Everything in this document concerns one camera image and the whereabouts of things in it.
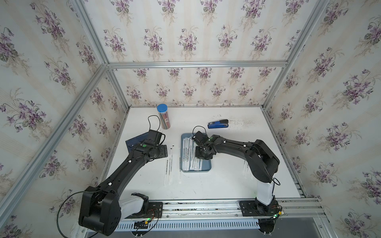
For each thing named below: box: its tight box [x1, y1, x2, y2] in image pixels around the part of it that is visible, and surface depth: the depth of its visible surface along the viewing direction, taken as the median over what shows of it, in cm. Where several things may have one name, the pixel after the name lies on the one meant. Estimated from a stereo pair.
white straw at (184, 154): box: [182, 138, 188, 172], surface depth 95 cm
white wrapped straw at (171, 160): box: [168, 145, 175, 186], surface depth 90 cm
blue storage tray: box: [180, 132, 212, 173], surface depth 90 cm
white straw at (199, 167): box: [195, 158, 203, 171], surface depth 90 cm
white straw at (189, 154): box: [186, 137, 193, 172], surface depth 92 cm
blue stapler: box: [207, 119, 229, 129], surface depth 107 cm
